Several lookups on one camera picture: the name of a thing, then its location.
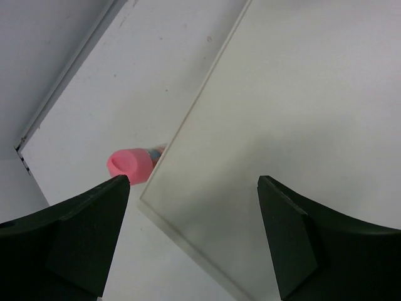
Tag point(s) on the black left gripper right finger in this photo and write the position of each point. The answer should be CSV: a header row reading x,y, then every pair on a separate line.
x,y
321,254

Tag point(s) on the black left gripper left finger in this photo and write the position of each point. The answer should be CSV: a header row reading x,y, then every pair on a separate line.
x,y
65,251

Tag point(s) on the white drawer organizer box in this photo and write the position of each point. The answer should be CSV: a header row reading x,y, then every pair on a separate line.
x,y
307,92

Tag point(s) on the pink capped glue stick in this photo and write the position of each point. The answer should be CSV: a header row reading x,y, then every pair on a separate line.
x,y
137,164

